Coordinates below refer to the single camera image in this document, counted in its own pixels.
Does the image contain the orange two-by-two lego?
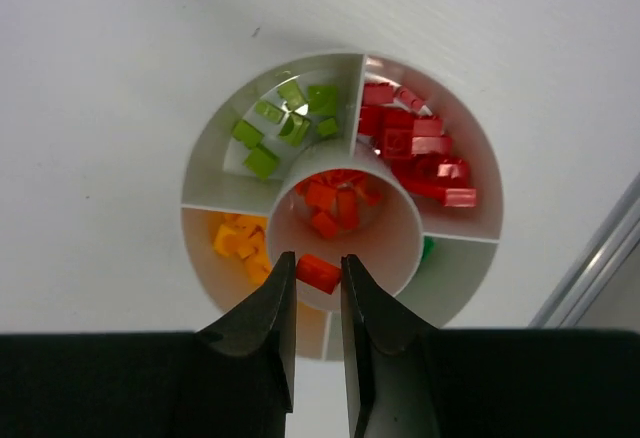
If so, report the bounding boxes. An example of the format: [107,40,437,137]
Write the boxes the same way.
[296,254,342,295]

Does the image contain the white divided bowl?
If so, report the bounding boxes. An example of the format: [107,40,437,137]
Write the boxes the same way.
[181,52,503,360]

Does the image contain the orange legos in bowl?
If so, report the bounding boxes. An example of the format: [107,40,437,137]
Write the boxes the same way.
[293,168,383,240]

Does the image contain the aluminium table edge rail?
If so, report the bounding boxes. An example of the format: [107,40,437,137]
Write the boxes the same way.
[529,178,639,328]

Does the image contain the red lego cluster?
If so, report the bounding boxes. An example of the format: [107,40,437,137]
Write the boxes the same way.
[358,82,478,208]

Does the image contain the dark green sloped lego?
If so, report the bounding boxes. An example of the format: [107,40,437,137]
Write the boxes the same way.
[420,236,435,263]

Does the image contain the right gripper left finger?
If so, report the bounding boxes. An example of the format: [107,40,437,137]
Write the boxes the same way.
[1,252,296,437]

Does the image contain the yellow-orange legos in bowl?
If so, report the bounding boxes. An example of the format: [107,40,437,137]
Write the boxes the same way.
[210,213,272,286]

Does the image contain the lime green legos in bowl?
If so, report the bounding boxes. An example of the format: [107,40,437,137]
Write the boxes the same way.
[223,76,342,180]

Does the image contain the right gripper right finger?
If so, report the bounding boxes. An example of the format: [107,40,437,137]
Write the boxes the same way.
[341,254,639,437]

